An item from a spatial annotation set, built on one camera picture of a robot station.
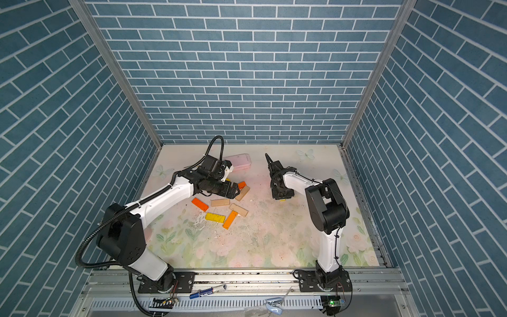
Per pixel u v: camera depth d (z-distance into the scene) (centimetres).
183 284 73
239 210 94
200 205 94
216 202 96
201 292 71
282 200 96
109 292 73
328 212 52
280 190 83
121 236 44
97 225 74
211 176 67
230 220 91
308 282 73
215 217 90
